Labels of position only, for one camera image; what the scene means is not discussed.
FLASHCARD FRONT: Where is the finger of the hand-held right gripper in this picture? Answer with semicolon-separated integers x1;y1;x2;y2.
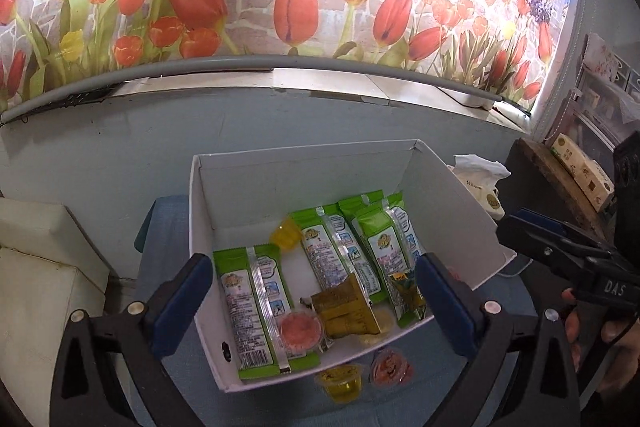
517;207;626;258
495;216;601;288

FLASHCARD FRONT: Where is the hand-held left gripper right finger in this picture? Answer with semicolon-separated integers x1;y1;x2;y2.
414;253;581;427

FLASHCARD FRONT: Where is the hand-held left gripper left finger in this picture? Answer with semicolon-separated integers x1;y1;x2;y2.
50;253;213;427

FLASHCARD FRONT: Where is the small dark green snack packet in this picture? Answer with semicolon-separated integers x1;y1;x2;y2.
387;271;428;315

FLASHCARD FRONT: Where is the long green snack packet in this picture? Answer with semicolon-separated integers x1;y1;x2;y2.
290;203;381;308
382;191;426;268
337;194;426;323
212;243;321;382

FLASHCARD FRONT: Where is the small gold snack packet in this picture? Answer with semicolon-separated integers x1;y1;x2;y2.
300;274;383;339

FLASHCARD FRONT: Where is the white cardboard box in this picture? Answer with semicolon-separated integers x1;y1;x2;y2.
188;138;518;394

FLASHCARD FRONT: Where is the person's right hand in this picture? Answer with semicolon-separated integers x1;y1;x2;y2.
560;288;640;400

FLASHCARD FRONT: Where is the wooden shelf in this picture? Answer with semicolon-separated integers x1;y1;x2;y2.
505;138;621;238

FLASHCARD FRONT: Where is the cream patterned carton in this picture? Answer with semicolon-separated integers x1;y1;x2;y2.
550;133;616;212

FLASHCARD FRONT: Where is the white tissue pack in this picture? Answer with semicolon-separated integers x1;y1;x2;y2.
447;153;511;222

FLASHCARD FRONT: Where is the clear plastic storage bin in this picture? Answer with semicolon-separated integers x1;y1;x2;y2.
552;77;640;148

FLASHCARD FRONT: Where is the blue tablecloth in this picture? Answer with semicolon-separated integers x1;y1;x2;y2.
134;196;531;427

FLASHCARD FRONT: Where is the white leather sofa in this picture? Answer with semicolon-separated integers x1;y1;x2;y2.
0;197;111;427

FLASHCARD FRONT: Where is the plastic drawer unit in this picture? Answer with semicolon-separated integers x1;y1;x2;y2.
617;59;640;100

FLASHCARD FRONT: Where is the floral paper box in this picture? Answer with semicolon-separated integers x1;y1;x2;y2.
582;33;621;80

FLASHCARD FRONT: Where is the grey pipe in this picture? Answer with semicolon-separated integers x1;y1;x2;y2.
0;56;503;125

